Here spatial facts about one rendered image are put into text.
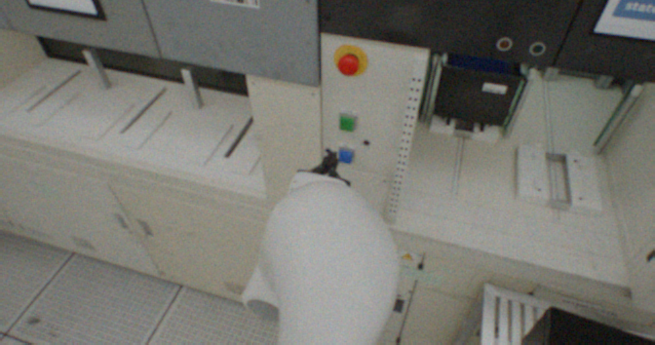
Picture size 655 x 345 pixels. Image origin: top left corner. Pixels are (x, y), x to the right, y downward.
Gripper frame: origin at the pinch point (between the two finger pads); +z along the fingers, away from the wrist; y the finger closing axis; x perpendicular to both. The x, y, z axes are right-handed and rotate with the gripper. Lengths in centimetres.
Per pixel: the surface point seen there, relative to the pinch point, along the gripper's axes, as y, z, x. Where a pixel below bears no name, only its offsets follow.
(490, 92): 32, 54, -14
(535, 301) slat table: 53, 9, -44
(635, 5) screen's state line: 40, 12, 32
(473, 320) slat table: 41, 8, -60
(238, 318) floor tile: -45, 9, -120
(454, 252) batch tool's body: 30.6, 12.5, -36.9
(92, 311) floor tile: -108, -7, -120
